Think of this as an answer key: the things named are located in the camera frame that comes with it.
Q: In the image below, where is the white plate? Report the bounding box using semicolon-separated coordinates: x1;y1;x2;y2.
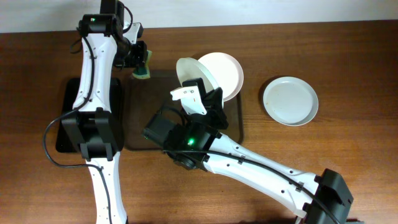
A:
198;52;244;101
175;57;224;110

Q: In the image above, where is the green yellow sponge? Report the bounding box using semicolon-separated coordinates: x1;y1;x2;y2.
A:
132;50;152;80

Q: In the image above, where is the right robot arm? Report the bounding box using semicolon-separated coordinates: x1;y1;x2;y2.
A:
143;78;353;223

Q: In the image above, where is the pale blue plate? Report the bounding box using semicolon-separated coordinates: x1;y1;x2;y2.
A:
262;77;319;126

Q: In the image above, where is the black plastic tray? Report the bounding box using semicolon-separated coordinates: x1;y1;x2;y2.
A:
56;78;124;158

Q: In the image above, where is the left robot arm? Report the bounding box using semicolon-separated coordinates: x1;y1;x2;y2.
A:
60;1;150;223

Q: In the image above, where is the brown serving tray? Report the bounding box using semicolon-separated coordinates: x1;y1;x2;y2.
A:
123;70;244;151

